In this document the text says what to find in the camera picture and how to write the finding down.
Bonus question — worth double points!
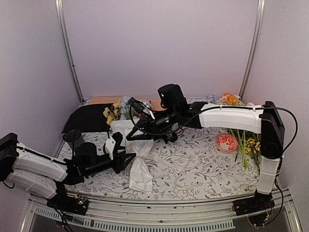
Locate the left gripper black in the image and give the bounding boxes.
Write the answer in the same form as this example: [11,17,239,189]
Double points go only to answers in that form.
[84,146,136,177]

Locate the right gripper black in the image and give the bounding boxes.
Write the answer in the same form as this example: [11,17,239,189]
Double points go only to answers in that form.
[126,106,177,141]

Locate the bouquet of fake flowers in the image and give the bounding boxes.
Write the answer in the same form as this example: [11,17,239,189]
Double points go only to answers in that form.
[103,96,140,126]

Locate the white wrapping paper sheet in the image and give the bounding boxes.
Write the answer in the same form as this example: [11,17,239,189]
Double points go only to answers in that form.
[111,120,154,193]

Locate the cream printed ribbon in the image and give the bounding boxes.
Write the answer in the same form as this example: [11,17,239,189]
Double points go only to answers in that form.
[129,154,201,193]

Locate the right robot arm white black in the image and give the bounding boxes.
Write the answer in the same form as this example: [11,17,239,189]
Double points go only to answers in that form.
[126,84,285,211]

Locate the pile of fake flowers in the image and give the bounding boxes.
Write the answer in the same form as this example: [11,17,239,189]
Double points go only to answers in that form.
[207,93,261,171]

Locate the pink wrapping paper sheet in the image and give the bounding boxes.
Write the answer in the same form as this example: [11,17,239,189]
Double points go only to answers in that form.
[90,96,161,113]

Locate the dark grey cup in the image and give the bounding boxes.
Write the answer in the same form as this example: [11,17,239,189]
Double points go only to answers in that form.
[62,130,84,149]

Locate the floral patterned tablecloth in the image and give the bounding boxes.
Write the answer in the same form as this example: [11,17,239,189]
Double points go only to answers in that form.
[66,128,259,200]

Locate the red white patterned bowl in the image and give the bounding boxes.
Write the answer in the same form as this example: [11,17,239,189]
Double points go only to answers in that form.
[216,133,239,153]

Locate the yellow small flower sprigs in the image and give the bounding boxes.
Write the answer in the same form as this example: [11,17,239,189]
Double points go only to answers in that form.
[244,138,260,156]

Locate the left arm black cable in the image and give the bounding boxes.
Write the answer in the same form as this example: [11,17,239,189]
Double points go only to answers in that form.
[71,130,83,158]

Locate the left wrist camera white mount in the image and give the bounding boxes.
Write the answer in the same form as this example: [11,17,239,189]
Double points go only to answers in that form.
[103,138,117,160]

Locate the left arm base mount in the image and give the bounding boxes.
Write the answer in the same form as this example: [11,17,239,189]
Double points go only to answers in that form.
[46,181,89,216]

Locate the aluminium front rail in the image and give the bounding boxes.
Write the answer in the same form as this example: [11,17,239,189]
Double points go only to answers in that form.
[20,188,305,232]

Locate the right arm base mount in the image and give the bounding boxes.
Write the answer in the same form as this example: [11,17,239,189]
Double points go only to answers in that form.
[232,191,275,227]

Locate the left aluminium frame post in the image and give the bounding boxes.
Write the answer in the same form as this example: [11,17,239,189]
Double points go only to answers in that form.
[55,0,85,103]

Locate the aluminium frame post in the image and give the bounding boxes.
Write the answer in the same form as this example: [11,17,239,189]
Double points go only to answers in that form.
[55,0,85,103]
[239,0,266,99]

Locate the right aluminium frame post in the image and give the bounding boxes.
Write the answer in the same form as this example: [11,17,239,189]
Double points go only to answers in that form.
[239,0,266,99]

